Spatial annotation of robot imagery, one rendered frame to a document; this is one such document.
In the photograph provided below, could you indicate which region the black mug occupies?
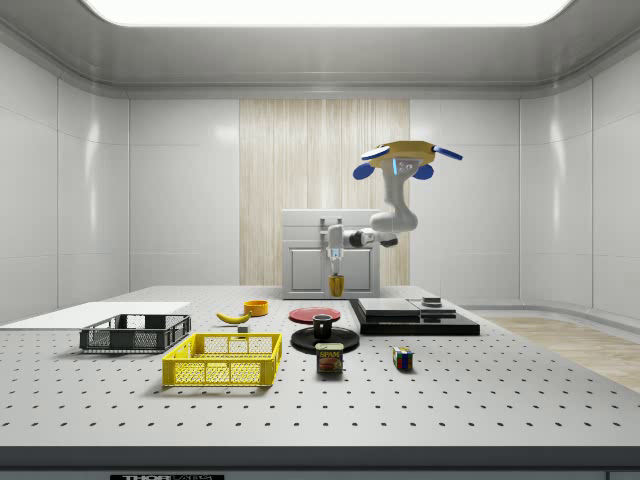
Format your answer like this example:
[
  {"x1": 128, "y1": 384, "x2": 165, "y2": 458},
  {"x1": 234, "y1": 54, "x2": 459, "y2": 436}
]
[{"x1": 311, "y1": 313, "x2": 336, "y2": 340}]

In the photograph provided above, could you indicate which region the dark grey basket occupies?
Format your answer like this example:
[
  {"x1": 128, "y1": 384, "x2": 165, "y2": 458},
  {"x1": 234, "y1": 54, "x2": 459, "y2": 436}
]
[{"x1": 78, "y1": 313, "x2": 193, "y2": 355}]

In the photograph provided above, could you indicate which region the red plate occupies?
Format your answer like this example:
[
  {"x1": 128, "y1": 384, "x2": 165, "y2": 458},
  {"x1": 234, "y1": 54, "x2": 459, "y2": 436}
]
[{"x1": 288, "y1": 306, "x2": 343, "y2": 325}]

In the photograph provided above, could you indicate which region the black plate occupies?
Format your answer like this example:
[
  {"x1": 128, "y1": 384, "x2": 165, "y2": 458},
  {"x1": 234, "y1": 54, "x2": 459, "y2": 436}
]
[{"x1": 290, "y1": 325, "x2": 363, "y2": 354}]

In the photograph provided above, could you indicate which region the yellow basket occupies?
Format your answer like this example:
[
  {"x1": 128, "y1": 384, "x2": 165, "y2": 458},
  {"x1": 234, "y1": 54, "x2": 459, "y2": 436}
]
[{"x1": 160, "y1": 332, "x2": 284, "y2": 388}]

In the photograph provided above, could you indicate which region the flat-sided can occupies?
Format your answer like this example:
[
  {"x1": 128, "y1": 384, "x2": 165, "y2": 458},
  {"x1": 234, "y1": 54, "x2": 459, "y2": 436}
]
[{"x1": 314, "y1": 341, "x2": 345, "y2": 375}]

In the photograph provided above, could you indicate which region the black stove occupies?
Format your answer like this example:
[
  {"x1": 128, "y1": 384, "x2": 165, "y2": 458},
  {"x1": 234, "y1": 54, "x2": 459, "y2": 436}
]
[{"x1": 348, "y1": 296, "x2": 482, "y2": 337}]

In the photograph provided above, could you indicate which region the drone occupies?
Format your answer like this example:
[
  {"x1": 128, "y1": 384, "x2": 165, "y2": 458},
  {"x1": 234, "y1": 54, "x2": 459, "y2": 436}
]
[{"x1": 352, "y1": 139, "x2": 464, "y2": 181}]

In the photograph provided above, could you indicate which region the white cabinet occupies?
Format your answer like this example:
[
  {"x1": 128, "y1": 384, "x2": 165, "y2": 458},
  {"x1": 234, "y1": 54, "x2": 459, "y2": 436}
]
[{"x1": 280, "y1": 208, "x2": 382, "y2": 301}]

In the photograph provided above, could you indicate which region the puzzle cube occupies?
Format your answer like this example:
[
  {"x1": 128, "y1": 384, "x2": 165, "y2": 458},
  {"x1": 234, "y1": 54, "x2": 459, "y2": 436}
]
[{"x1": 391, "y1": 345, "x2": 415, "y2": 372}]

